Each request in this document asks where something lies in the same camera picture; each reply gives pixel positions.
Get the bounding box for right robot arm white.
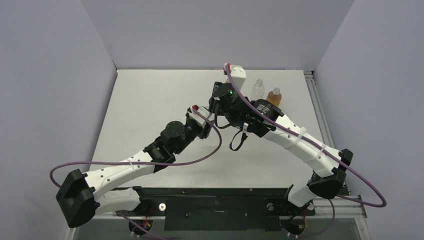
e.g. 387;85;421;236
209;82;353;214

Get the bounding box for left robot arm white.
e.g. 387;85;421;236
49;109;219;228

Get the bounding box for clear empty bottle upright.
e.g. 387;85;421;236
249;79;265;101

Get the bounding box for tea bottle red label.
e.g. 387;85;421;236
266;87;282;108

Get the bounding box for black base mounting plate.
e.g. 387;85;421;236
118;186;318;232

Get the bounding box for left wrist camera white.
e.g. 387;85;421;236
186;105;214;129

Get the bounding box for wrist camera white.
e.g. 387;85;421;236
186;105;214;129
223;63;247;91

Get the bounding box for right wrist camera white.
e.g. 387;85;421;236
223;63;247;91

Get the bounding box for black cable loop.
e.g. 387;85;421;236
213;112;249;152

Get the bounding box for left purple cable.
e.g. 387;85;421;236
49;107;223;189

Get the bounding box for purple cable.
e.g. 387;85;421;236
224;63;388;209
49;107;223;189

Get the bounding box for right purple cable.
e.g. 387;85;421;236
224;63;388;209

